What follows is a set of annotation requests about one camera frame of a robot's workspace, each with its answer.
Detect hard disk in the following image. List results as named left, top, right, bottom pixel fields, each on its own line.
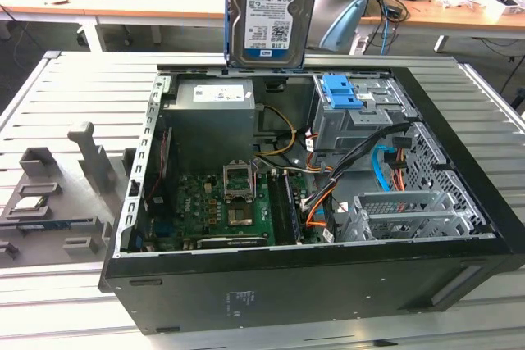
left=223, top=0, right=322, bottom=71

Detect grey metal disk bay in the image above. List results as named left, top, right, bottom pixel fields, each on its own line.
left=310, top=73, right=416, bottom=163

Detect blue plastic bay latch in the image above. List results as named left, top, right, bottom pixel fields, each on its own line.
left=322, top=74, right=366, bottom=110

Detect grey power supply unit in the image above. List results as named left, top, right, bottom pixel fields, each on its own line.
left=162, top=78, right=263, bottom=155

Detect metal CPU socket cover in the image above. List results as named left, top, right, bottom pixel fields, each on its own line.
left=221, top=159, right=258, bottom=203

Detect green motherboard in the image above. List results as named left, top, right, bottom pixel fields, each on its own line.
left=148, top=171, right=329, bottom=251

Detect black RAM slot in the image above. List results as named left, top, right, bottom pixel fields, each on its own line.
left=283, top=171, right=305, bottom=243
left=268, top=171, right=289, bottom=244

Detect black graphics card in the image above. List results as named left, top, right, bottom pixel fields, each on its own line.
left=195, top=234, right=270, bottom=250

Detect grey perforated drive cage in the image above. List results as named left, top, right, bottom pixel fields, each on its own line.
left=351, top=191, right=477, bottom=243

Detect grey parts rack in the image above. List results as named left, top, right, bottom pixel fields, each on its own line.
left=0, top=120, right=139, bottom=269

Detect black open PC case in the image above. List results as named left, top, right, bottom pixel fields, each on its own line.
left=97, top=63, right=525, bottom=337

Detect CPU chip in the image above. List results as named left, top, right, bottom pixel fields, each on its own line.
left=7, top=196, right=46, bottom=216

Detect blue RAM stick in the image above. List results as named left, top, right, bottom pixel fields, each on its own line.
left=0, top=220, right=94, bottom=234

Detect thin blue cable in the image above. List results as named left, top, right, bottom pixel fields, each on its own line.
left=380, top=4, right=391, bottom=57

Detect yellow wire bundle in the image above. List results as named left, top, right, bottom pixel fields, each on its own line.
left=255, top=105, right=299, bottom=158

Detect black braided wire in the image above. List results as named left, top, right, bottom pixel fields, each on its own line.
left=301, top=121, right=411, bottom=212

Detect light blue data wire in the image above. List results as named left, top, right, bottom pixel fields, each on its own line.
left=370, top=143, right=393, bottom=193

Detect orange power wire plug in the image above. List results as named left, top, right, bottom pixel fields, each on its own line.
left=390, top=148, right=408, bottom=192

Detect orange wire bundle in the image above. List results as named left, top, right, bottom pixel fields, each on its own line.
left=304, top=180, right=341, bottom=229

